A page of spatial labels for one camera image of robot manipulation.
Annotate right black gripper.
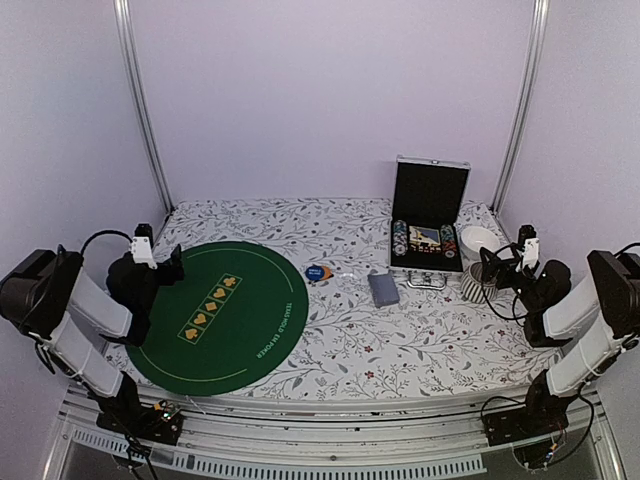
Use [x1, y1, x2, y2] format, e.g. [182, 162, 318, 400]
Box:
[481, 247, 544, 312]

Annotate blue playing card deck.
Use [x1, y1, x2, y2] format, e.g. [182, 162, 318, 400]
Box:
[367, 272, 400, 308]

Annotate blue small blind button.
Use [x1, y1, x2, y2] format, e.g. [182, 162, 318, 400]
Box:
[305, 265, 325, 282]

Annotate orange big blind button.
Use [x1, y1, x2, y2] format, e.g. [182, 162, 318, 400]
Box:
[320, 266, 333, 280]

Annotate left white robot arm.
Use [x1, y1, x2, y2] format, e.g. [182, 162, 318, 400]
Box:
[1, 224, 185, 437]

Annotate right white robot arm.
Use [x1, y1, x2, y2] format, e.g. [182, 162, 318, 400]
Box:
[480, 243, 639, 444]

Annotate striped ceramic mug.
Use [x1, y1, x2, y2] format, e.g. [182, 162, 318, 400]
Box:
[460, 262, 486, 304]

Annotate white ceramic bowl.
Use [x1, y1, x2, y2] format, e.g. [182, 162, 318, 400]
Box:
[460, 226, 500, 257]

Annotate poker chips in case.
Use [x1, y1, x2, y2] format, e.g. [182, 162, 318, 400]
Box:
[392, 220, 459, 259]

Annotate round green poker mat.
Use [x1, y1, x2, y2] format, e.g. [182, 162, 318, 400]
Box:
[127, 241, 309, 396]

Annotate card deck in case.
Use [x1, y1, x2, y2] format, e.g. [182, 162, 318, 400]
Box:
[409, 226, 441, 247]

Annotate aluminium poker chip case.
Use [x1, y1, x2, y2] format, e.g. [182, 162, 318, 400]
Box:
[389, 155, 471, 273]

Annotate floral white tablecloth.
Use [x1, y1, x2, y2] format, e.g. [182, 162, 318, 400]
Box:
[157, 199, 559, 401]

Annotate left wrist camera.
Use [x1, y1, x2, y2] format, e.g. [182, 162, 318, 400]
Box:
[130, 223, 157, 270]

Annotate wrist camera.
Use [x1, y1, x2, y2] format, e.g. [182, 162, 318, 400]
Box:
[130, 223, 157, 270]
[516, 224, 540, 272]

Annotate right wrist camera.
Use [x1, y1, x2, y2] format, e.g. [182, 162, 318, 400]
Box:
[516, 224, 540, 272]

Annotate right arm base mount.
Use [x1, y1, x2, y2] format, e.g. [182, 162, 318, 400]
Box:
[480, 395, 596, 473]

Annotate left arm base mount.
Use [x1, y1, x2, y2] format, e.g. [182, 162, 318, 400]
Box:
[96, 401, 184, 446]

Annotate front aluminium rail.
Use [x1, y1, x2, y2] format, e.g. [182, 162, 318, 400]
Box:
[47, 387, 626, 480]

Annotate left aluminium frame post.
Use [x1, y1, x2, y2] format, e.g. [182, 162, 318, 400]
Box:
[113, 0, 175, 215]

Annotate aluminium frame post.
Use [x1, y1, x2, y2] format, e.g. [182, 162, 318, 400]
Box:
[491, 0, 550, 216]
[113, 0, 175, 215]

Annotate right aluminium frame post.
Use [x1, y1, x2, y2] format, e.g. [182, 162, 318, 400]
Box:
[491, 0, 550, 216]

